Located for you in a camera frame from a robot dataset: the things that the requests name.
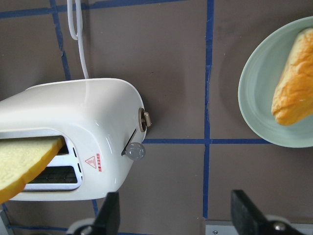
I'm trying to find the white toaster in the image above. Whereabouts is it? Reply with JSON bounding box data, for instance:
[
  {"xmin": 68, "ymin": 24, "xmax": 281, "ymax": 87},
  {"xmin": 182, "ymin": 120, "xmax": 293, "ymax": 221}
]
[{"xmin": 0, "ymin": 78, "xmax": 150, "ymax": 201}]

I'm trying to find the triangular golden bread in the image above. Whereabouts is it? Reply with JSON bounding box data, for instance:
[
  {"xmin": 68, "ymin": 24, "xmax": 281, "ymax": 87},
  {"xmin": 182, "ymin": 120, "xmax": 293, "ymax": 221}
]
[{"xmin": 271, "ymin": 28, "xmax": 313, "ymax": 126}]

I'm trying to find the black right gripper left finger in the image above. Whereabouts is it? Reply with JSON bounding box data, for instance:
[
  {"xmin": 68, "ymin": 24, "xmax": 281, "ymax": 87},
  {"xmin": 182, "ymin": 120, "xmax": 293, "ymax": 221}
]
[{"xmin": 93, "ymin": 192, "xmax": 120, "ymax": 235}]

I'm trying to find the white toaster power cable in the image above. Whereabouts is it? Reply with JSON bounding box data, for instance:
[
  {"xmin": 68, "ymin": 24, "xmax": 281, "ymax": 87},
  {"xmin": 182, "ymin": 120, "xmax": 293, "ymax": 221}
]
[{"xmin": 66, "ymin": 0, "xmax": 90, "ymax": 80}]

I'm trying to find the light green plate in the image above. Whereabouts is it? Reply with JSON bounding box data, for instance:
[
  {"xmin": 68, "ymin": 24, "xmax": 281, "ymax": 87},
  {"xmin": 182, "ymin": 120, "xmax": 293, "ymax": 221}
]
[{"xmin": 238, "ymin": 17, "xmax": 313, "ymax": 148}]

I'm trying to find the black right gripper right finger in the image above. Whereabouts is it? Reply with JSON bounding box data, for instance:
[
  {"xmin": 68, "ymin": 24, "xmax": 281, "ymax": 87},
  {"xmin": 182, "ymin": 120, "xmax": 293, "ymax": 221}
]
[{"xmin": 231, "ymin": 189, "xmax": 271, "ymax": 235}]

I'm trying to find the toast slice in toaster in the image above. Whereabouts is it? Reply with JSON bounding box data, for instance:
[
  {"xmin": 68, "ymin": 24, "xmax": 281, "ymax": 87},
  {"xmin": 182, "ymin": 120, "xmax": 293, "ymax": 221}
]
[{"xmin": 0, "ymin": 136, "xmax": 65, "ymax": 203}]

